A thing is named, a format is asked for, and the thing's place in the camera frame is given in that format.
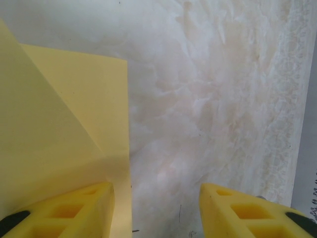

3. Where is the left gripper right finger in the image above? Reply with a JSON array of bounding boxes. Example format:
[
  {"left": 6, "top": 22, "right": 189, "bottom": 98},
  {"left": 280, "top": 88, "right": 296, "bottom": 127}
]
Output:
[{"left": 199, "top": 182, "right": 317, "bottom": 238}]

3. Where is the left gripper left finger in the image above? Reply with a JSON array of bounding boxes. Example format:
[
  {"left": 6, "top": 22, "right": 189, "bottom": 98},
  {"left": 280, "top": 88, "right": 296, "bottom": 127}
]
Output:
[{"left": 0, "top": 181, "right": 116, "bottom": 238}]

